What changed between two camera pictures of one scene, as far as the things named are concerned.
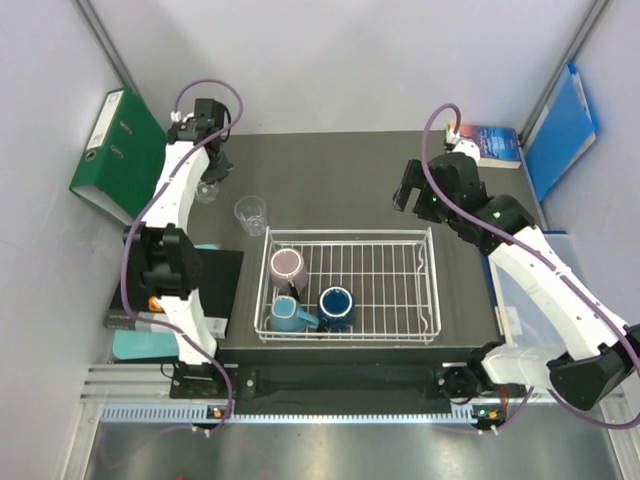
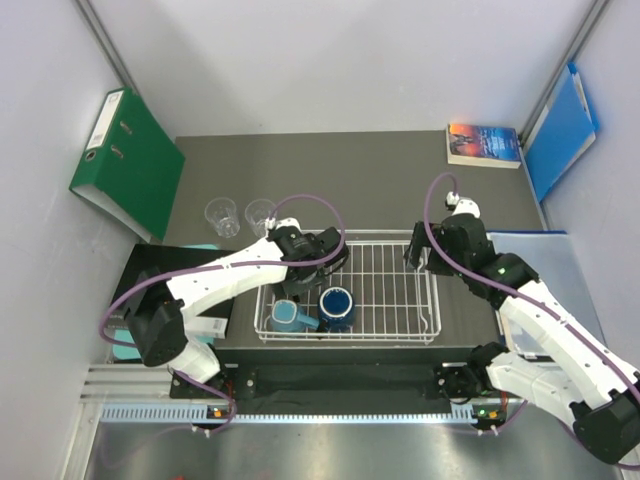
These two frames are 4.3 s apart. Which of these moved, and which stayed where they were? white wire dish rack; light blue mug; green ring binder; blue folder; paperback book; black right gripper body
Moved: black right gripper body
Stayed: green ring binder; paperback book; blue folder; light blue mug; white wire dish rack
